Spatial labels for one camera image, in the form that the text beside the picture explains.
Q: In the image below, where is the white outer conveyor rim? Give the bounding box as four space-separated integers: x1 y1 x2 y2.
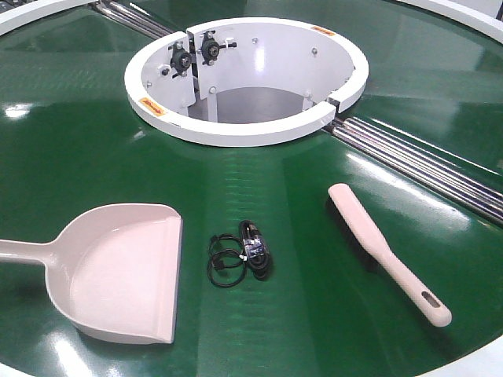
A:
1 1 502 52

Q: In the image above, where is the right black bearing block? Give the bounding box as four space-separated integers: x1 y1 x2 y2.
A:
197 31 237 66

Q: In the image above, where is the steel roller strip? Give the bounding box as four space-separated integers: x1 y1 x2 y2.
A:
324 117 502 226
90 1 174 39

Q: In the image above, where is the pink hand brush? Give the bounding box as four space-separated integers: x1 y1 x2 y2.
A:
328 183 452 328

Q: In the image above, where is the pink plastic dustpan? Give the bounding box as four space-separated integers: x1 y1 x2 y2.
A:
1 203 183 345

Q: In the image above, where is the left steel roller strip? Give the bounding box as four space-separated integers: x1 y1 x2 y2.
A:
90 1 174 39

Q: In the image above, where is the left black bearing block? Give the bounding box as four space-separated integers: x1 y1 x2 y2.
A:
170 41 192 79

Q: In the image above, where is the bagged black cable bundle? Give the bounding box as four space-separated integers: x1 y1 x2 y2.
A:
237 219 274 280

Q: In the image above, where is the black bearing block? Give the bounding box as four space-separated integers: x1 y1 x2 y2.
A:
197 31 237 66
170 41 192 79

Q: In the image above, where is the white central conveyor ring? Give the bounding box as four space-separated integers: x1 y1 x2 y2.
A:
123 16 370 148

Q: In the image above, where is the right steel roller strip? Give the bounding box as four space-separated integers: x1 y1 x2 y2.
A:
324 117 502 226

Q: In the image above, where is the thin black cable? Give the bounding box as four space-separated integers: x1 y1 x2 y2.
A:
207 233 250 287

